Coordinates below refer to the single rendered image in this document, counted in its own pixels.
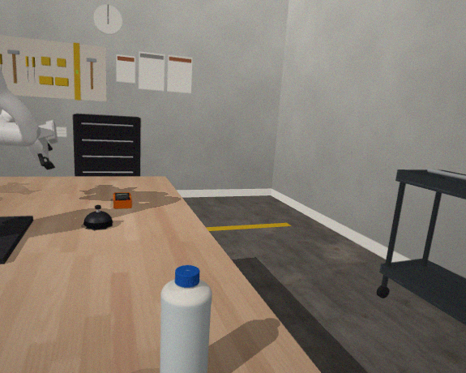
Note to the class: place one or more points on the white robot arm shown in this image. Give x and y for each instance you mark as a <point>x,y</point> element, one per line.
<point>15,112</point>

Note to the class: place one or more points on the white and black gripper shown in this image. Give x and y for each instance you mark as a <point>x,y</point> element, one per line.
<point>39,148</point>

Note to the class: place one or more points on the white bottle with blue cap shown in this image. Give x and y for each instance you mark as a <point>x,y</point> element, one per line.
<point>185,322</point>

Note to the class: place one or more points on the black dome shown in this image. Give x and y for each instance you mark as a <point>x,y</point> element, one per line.
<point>98,219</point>

